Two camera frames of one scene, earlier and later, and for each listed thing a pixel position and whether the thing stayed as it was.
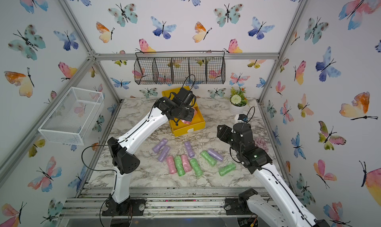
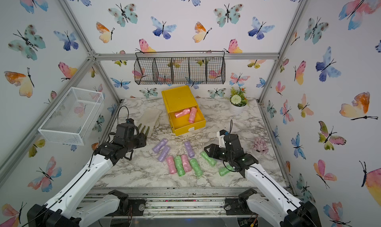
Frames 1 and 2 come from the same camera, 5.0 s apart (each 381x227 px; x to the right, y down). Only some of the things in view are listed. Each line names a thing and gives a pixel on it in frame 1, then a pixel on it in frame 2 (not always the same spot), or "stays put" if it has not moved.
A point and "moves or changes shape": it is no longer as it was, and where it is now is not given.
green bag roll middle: [197, 168] stays put
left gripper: [190, 114] -> [142, 139]
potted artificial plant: [238, 100] stays put
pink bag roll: [194, 113] stays put
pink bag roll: [186, 163] stays put
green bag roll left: [180, 167] stays put
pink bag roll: [185, 122] moves or changes shape
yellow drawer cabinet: [181, 126] stays put
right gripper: [227, 132] -> [213, 150]
